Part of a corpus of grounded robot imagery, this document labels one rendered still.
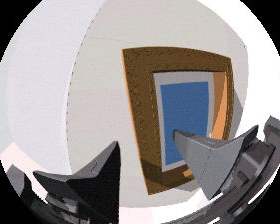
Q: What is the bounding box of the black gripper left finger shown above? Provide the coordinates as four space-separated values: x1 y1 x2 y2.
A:
32 140 121 224

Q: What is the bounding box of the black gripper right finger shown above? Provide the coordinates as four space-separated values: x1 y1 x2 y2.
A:
172 124 260 201

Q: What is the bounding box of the wooden picture frame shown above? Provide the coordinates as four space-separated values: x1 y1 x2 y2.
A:
121 45 234 196

